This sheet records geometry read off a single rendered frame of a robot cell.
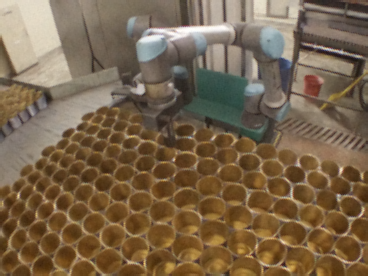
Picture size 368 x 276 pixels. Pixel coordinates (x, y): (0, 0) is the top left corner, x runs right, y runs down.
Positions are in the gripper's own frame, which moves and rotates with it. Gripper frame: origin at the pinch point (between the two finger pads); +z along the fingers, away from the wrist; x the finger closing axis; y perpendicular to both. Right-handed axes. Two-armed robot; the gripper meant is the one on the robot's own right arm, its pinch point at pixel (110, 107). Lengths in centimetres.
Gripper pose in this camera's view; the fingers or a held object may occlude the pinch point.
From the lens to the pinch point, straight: 107.7
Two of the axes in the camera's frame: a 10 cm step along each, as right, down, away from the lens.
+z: -4.2, 6.1, -6.7
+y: 1.2, 7.7, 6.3
